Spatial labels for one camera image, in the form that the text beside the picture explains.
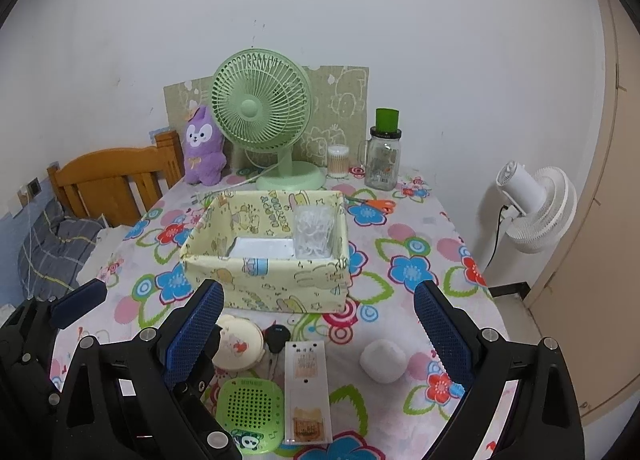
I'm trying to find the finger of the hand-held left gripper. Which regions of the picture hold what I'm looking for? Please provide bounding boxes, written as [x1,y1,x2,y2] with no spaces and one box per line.
[50,279,108,330]

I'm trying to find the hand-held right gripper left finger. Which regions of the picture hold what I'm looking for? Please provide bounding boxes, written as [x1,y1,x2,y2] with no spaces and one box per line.
[62,280,243,460]

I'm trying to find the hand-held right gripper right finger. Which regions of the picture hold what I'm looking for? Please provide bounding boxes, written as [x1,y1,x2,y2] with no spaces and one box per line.
[414,280,586,460]

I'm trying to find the white rounded earbud case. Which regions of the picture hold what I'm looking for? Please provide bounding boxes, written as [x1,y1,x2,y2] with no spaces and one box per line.
[360,338,408,383]

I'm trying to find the green perforated square case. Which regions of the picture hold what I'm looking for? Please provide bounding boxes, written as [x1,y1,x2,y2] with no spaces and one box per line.
[216,377,287,456]

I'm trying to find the yellow printed storage box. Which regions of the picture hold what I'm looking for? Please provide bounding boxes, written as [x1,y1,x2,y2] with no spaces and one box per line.
[180,189,351,315]

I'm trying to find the round cream pouch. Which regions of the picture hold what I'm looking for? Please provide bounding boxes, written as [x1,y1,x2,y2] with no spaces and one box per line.
[212,314,265,372]

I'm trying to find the grey plaid pillow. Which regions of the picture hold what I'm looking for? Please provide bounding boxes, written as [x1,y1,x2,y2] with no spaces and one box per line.
[17,200,108,301]

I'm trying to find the black car key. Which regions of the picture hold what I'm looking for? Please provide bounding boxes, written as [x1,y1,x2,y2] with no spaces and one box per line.
[264,324,292,376]

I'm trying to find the floral tablecloth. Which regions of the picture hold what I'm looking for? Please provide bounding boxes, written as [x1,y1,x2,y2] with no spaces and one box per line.
[47,165,506,460]

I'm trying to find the wooden chair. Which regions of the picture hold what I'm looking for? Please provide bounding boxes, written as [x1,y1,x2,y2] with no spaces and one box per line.
[47,130,186,228]

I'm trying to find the clear bag of white clips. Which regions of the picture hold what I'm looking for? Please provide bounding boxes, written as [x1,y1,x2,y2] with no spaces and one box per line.
[292,205,337,259]

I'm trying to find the white floor fan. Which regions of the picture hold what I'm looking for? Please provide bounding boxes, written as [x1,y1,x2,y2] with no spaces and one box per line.
[495,160,578,255]

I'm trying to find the glass jar with green lid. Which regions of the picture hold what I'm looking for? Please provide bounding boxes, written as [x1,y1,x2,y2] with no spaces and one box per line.
[357,108,403,190]

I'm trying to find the purple plush toy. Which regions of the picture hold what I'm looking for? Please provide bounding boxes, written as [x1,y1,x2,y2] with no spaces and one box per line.
[182,106,228,187]

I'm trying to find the cotton swab jar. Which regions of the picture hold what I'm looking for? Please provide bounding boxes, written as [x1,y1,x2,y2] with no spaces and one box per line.
[326,144,349,179]

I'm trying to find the beige door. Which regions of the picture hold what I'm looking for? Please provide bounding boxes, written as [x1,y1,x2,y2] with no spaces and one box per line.
[525,0,640,426]

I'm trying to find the green desk fan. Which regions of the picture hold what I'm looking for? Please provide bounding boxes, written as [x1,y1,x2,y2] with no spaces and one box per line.
[210,47,327,191]

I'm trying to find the printed cardboard panel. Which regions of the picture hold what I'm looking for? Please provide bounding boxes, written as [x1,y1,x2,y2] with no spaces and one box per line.
[164,65,371,176]

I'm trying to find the black power cable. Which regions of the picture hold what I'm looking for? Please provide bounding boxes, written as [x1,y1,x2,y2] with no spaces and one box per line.
[482,205,511,286]

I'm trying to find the orange handled scissors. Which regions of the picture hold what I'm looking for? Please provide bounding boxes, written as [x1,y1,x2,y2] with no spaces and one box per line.
[345,195,396,213]

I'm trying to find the white fan power cord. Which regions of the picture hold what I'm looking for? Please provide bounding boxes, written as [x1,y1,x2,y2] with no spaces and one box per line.
[192,167,281,202]

